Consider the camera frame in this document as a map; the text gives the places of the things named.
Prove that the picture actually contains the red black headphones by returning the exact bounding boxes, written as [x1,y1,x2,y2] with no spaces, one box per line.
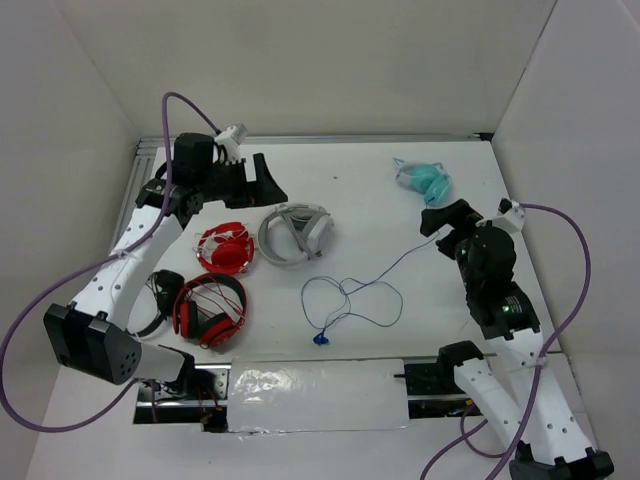
[172,273,248,349]

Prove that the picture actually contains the purple cable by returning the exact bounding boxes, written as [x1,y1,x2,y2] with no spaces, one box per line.
[0,91,221,434]
[418,202,594,480]

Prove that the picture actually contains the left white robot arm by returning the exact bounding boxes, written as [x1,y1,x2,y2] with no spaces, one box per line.
[44,133,288,399]

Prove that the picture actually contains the teal cat-ear headphones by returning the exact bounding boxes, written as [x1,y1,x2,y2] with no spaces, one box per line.
[392,157,453,208]

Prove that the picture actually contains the small red headphones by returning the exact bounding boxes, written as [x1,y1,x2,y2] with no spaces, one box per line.
[195,222,255,276]

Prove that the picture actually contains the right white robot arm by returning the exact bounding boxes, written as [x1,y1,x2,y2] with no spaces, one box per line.
[420,199,614,479]

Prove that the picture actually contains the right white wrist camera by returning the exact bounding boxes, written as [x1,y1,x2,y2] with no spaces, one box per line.
[491,198,526,234]

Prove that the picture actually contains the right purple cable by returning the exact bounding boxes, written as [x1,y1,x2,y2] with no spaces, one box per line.
[418,202,594,480]

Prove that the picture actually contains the white foil cover sheet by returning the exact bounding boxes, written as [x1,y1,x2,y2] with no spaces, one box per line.
[227,359,409,433]

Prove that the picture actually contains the grey white headphones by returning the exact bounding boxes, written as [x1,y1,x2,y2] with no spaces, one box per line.
[256,203,334,267]

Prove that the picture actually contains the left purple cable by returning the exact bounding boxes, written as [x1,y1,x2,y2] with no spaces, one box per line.
[0,91,221,434]

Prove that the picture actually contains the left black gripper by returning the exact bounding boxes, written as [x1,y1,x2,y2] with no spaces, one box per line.
[197,153,287,210]

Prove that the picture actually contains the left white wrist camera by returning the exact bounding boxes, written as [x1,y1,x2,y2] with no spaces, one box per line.
[214,123,248,164]

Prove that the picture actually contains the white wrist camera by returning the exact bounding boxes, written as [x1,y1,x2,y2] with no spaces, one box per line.
[214,123,248,164]
[491,198,526,234]

